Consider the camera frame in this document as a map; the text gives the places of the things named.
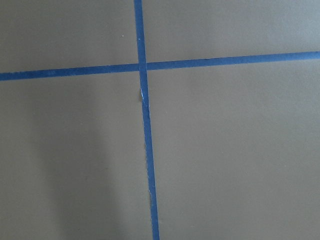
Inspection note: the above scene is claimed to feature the blue lower horizontal tape line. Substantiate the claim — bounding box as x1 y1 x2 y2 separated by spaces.
0 51 320 81

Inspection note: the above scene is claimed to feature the blue centre vertical tape line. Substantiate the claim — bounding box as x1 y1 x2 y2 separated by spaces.
134 0 160 240

